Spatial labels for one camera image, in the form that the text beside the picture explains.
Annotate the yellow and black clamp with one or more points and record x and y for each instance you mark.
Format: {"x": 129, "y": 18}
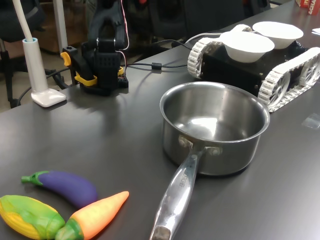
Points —
{"x": 86, "y": 80}

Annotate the black vehicle with white tracks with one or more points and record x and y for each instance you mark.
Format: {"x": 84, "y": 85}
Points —
{"x": 232, "y": 72}

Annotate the black office chair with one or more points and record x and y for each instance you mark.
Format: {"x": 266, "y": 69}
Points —
{"x": 15, "y": 22}
{"x": 200, "y": 17}

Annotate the orange toy carrot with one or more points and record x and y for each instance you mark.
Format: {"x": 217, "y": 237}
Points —
{"x": 100, "y": 215}

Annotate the white bowl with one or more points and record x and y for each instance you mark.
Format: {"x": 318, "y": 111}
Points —
{"x": 247, "y": 47}
{"x": 280, "y": 33}

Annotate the purple toy aubergine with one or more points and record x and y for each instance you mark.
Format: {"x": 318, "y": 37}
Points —
{"x": 67, "y": 186}

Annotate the white table leg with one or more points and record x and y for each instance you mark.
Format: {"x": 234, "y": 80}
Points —
{"x": 60, "y": 25}

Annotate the clear tape patch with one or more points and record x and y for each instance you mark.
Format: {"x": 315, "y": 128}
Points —
{"x": 311, "y": 121}

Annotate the yellow green toy corn cob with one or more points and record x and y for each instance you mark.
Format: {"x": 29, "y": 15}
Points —
{"x": 25, "y": 217}

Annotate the white paper sheet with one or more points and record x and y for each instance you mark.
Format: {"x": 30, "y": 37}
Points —
{"x": 317, "y": 31}

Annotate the red printed box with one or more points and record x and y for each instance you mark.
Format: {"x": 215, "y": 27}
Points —
{"x": 310, "y": 6}

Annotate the white post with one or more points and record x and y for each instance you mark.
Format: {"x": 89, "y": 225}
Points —
{"x": 37, "y": 72}

